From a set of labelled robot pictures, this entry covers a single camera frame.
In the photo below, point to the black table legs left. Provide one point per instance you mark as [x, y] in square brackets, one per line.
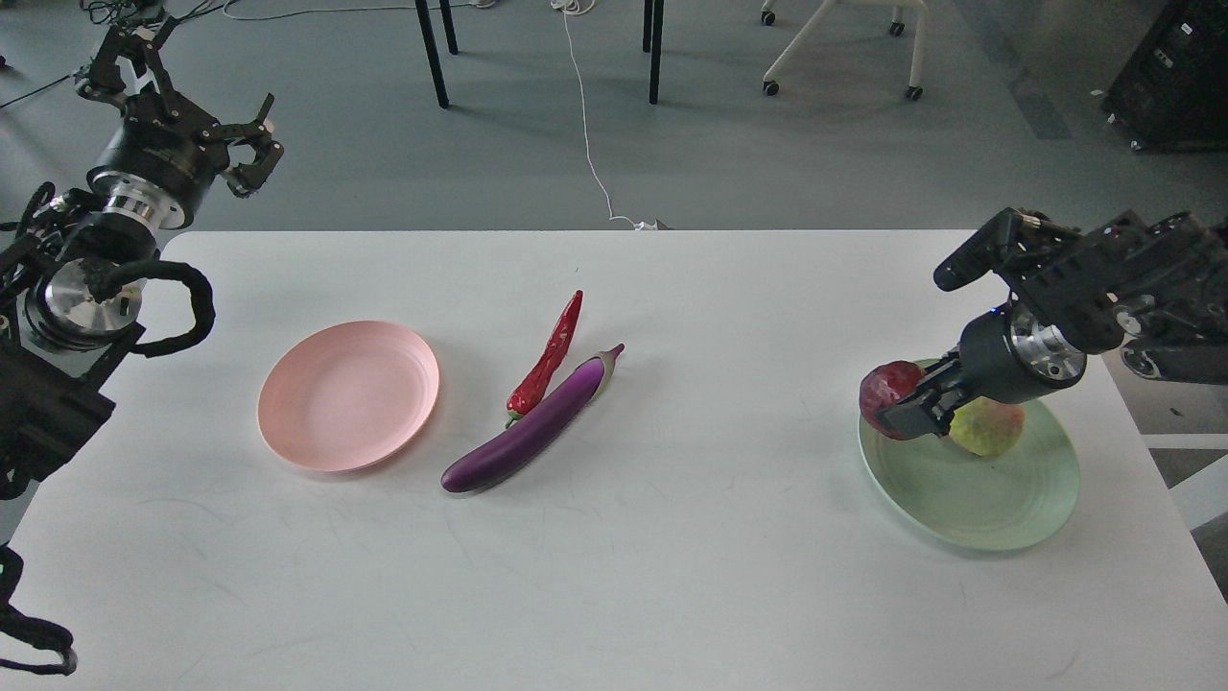
[426, 26]

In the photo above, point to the red chili pepper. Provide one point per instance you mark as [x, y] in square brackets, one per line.
[533, 387]

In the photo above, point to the purple eggplant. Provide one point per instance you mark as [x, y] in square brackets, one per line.
[505, 455]

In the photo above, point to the green yellow round fruit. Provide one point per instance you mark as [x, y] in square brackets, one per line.
[987, 428]

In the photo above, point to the black equipment case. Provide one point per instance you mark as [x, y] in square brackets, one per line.
[1171, 95]

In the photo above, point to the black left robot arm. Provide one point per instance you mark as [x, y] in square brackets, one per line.
[85, 285]

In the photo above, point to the black table legs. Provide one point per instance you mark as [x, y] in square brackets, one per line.
[652, 44]
[426, 26]

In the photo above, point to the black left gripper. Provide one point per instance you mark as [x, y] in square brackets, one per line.
[153, 168]

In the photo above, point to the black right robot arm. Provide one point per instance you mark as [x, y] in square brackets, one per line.
[1156, 293]

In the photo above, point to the green plate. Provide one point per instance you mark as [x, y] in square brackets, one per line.
[1001, 504]

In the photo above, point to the red pomegranate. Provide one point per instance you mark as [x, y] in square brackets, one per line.
[884, 386]

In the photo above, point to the pink plate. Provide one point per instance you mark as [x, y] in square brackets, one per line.
[349, 397]

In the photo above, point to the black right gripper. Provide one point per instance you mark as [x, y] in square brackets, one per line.
[1009, 358]

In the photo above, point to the black table legs right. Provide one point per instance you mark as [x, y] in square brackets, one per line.
[652, 44]

